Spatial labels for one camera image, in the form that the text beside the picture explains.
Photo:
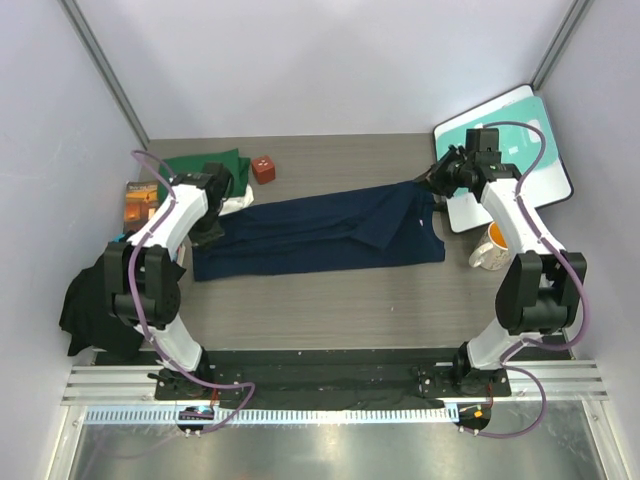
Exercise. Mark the aluminium frame post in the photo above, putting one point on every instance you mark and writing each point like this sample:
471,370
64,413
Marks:
569,25
98,57

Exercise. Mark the white mug orange inside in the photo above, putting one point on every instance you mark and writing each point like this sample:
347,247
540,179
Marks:
491,253

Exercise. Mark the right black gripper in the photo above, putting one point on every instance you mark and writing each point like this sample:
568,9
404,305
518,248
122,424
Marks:
435,176

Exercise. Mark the white folded t-shirt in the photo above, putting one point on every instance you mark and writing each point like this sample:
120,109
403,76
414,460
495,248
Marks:
235,204

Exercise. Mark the brown cover book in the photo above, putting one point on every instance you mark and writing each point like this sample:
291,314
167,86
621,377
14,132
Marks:
141,203

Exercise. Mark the black crumpled t-shirt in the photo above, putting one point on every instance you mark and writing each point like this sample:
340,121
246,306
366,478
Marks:
86,319

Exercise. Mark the right aluminium frame post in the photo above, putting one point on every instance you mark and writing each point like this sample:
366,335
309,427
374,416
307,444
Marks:
569,25

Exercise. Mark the red cube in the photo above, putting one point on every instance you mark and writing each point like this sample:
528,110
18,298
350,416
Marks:
264,169

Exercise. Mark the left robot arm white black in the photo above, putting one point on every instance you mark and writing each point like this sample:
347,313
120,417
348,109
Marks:
142,276

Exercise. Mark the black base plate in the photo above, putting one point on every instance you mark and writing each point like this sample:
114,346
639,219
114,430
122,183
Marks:
338,379

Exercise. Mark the white whiteboard black frame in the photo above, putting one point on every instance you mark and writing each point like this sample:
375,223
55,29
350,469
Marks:
542,187

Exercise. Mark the teal folding board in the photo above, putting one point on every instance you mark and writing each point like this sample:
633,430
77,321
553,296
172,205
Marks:
518,145

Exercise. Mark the left aluminium frame post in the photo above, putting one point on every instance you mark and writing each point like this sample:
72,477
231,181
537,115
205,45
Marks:
98,57

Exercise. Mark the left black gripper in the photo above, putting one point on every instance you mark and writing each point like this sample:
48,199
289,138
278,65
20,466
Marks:
204,239

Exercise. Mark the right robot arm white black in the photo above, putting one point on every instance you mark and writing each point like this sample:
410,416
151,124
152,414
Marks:
543,289

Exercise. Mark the navy blue t-shirt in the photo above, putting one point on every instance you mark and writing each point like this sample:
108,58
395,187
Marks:
379,227

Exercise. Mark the green folded t-shirt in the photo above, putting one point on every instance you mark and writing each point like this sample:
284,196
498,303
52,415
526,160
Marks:
232,160

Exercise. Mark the white slotted cable duct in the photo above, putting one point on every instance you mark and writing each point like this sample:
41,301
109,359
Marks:
194,416

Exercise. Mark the teal t-shirt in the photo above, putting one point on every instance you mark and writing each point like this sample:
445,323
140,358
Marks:
179,256

